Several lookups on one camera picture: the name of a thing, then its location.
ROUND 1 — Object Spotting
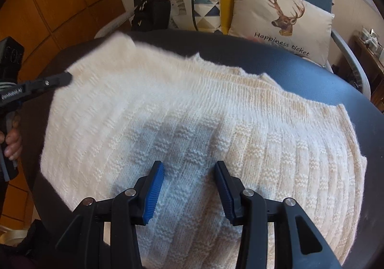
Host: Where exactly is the cream knitted sweater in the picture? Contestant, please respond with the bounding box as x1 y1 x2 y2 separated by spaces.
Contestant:
40 33 367 268

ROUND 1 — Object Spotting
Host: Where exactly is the person's left hand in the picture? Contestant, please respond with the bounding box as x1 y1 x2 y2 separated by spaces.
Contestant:
1 115 22 161

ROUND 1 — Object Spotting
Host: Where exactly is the black handbag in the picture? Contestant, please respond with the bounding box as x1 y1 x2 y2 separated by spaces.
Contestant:
132 0 171 32

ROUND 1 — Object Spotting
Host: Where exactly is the blue yellow grey sofa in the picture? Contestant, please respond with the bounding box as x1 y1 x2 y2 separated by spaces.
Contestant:
94 0 373 99

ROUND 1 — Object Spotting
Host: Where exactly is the wooden side table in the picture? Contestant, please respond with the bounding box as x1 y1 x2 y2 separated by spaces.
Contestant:
352 35 384 112

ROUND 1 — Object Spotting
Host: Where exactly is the deer print cushion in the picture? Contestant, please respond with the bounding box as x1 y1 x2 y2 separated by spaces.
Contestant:
228 0 335 67

